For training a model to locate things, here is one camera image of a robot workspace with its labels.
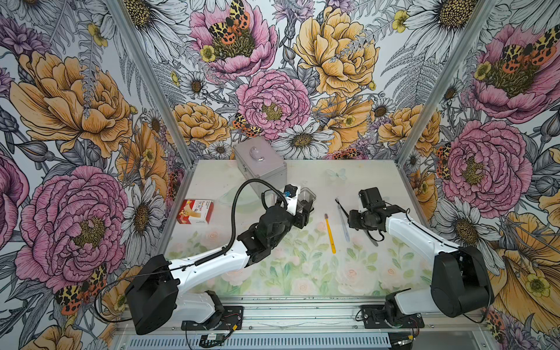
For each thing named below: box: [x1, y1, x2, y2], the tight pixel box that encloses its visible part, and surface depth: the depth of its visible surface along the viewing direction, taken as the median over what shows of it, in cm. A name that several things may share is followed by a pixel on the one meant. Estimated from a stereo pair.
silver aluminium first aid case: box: [232, 136, 288, 198], surface depth 104 cm
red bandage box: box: [176, 199, 215, 225], surface depth 99 cm
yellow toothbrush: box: [323, 212, 337, 255], surface depth 96 cm
